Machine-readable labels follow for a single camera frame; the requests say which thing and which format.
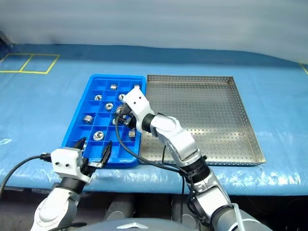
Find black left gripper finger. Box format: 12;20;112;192
75;137;88;158
100;141;113;167

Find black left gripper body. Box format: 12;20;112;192
80;157;103;178

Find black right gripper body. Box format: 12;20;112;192
117;112;138;132

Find blue compartment tray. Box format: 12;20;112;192
61;74;147;168

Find dark rounded shape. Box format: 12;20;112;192
104;194;135;220

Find grey robot torso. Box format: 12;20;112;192
84;218;212;231

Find perforated metal tray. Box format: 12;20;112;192
140;74;266;167

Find yellow tape squares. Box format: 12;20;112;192
0;53;61;75

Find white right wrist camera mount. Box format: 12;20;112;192
122;86;156;132

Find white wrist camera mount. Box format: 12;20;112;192
122;86;156;132
51;148;93;185

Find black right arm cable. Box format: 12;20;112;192
114;104;207;224

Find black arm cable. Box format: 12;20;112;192
0;154;52;193
114;104;207;224

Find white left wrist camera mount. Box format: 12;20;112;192
51;148;93;185

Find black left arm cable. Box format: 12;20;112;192
0;154;52;193

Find white thin cable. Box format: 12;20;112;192
232;203;244;231

